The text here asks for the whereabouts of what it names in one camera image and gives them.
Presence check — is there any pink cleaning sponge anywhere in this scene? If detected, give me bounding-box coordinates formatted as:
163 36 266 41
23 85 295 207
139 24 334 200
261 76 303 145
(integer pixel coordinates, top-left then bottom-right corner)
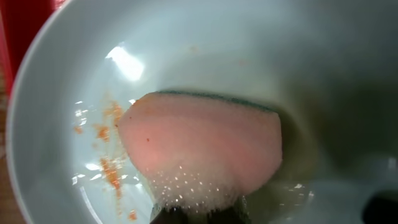
117 92 282 213

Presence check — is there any light blue plate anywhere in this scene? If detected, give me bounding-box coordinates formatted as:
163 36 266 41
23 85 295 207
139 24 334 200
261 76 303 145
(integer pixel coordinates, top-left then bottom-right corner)
6 0 397 223

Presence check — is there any red plastic tray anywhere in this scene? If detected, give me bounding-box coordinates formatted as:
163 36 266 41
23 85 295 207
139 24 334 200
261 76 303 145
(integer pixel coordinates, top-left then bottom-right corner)
1 0 67 96

